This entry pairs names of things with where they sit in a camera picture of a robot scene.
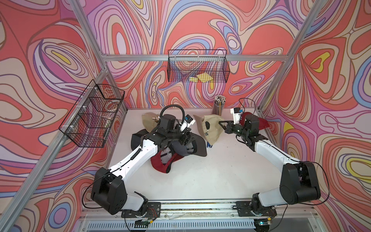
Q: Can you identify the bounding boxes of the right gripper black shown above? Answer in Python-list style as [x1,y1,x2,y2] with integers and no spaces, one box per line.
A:
[218,120,249,137]

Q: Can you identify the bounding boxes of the dark grey cap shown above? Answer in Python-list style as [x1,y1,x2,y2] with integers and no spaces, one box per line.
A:
[171,133,207,157]
[130,129,148,151]

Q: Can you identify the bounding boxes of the beige cap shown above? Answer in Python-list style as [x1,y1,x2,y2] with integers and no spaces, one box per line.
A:
[193,114,224,146]
[142,112,159,132]

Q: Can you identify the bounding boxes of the dark red cap front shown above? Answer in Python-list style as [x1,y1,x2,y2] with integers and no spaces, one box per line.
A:
[150,150,183,174]

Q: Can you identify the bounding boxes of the dark red cap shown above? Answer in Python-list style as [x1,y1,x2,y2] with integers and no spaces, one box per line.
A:
[150,150,183,174]
[239,112,269,130]

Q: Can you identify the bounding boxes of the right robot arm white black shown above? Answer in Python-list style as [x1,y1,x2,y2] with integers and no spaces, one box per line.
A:
[218,115,321,216]

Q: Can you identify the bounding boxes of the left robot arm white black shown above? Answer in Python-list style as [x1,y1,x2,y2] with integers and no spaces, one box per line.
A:
[91,114,195,215]

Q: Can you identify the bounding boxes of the pencil cup with pencils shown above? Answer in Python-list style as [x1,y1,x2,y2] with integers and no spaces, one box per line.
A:
[212,95,226,116]

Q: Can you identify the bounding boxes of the yellow sticky notes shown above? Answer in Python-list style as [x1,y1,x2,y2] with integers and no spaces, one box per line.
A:
[188,72,214,83]

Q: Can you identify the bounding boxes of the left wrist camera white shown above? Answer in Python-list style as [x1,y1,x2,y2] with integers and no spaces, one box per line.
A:
[179,115,195,133]

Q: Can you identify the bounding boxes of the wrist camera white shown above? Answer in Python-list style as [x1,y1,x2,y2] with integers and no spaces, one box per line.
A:
[179,115,195,133]
[231,107,243,124]

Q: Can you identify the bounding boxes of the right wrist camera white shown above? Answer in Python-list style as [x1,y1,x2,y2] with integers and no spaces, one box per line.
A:
[231,107,243,124]

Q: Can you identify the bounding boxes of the black wire basket back wall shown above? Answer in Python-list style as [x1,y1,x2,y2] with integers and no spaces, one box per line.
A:
[167,48,230,83]

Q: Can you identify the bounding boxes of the black wire basket wall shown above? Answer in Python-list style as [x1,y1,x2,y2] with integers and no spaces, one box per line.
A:
[167,48,230,83]
[59,80,125,148]

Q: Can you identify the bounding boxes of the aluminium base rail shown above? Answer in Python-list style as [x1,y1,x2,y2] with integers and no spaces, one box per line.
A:
[76,199,325,232]

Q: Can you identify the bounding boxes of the black wire basket left wall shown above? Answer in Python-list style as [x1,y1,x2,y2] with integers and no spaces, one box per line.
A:
[59,80,125,148]

